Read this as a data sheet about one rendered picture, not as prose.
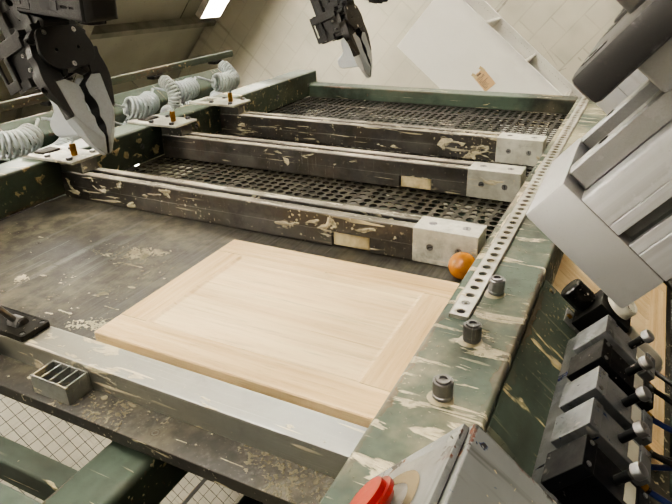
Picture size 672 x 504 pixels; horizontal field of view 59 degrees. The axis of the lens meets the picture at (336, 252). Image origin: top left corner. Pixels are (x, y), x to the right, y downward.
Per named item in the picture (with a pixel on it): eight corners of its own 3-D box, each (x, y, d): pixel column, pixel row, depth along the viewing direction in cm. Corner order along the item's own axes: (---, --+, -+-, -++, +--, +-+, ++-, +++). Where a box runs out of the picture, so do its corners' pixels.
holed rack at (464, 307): (468, 321, 86) (468, 317, 85) (448, 316, 87) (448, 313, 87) (591, 96, 217) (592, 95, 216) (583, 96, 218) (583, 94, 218)
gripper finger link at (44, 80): (87, 115, 69) (51, 42, 67) (96, 110, 68) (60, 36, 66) (53, 124, 65) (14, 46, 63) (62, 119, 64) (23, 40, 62)
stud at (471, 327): (478, 348, 80) (479, 329, 78) (460, 343, 81) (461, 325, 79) (482, 338, 82) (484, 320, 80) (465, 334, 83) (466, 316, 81)
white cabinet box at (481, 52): (649, 179, 425) (445, -17, 433) (584, 229, 458) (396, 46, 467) (648, 158, 475) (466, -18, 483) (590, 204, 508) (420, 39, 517)
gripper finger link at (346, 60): (350, 85, 126) (334, 42, 123) (374, 75, 122) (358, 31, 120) (344, 87, 123) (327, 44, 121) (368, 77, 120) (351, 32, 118)
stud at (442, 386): (449, 407, 69) (450, 387, 68) (428, 401, 70) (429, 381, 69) (455, 394, 71) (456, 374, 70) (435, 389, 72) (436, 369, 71)
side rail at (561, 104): (571, 130, 217) (576, 100, 212) (309, 110, 263) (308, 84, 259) (574, 125, 223) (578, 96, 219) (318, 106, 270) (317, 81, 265)
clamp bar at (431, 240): (473, 277, 107) (482, 148, 97) (31, 193, 157) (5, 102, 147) (487, 254, 115) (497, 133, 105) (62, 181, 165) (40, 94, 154)
